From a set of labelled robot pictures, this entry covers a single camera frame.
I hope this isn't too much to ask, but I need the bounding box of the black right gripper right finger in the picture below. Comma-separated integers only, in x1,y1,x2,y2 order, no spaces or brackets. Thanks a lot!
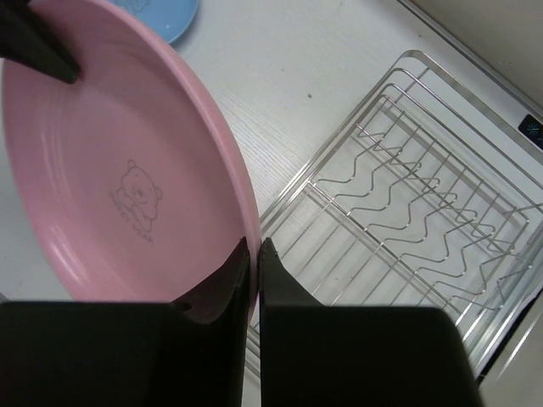
258,239,483,406

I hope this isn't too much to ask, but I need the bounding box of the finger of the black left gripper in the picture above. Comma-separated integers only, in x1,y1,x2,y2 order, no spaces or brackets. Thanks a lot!
1,0,81,84

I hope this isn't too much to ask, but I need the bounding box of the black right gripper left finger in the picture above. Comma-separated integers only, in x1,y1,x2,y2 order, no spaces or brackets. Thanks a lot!
1,242,250,406

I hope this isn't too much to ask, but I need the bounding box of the blue plastic plate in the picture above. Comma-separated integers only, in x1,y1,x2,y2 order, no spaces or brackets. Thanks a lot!
111,0,199,44

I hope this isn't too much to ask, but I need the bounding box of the pink plastic plate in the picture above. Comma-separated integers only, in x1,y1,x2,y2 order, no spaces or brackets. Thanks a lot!
3,1,261,302

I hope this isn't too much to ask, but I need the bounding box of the metal wire dish rack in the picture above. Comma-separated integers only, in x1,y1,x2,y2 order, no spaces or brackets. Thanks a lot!
260,50,542,377

